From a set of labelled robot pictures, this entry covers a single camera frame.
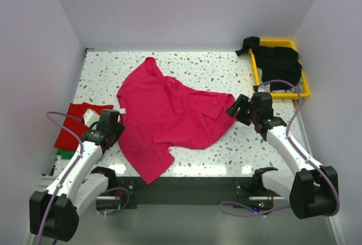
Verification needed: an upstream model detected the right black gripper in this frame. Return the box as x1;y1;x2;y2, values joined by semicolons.
225;94;258;126

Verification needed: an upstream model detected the pink t shirt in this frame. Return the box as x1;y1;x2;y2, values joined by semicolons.
117;57;235;184

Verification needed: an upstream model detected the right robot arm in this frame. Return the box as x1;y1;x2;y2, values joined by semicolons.
226;92;340;219

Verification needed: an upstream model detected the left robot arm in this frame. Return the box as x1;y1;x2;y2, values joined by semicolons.
29;109;130;244

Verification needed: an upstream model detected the red folded t shirt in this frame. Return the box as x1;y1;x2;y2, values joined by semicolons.
54;102;114;151

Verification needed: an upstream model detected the grey t shirt in bin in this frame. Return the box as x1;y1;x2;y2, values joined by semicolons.
258;69;303;93

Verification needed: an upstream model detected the green folded t shirt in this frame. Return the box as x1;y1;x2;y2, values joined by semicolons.
56;149;75;160

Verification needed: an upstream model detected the black t shirt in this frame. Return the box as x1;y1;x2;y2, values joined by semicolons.
236;37;302;86

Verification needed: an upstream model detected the yellow plastic bin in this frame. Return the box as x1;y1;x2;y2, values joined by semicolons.
248;38;310;100

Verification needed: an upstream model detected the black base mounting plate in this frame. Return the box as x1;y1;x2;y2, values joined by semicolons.
96;175;283;214

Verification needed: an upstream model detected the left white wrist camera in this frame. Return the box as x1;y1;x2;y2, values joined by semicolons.
83;109;100;127

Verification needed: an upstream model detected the aluminium frame rail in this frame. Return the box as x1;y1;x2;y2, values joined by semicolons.
38;155;60;191

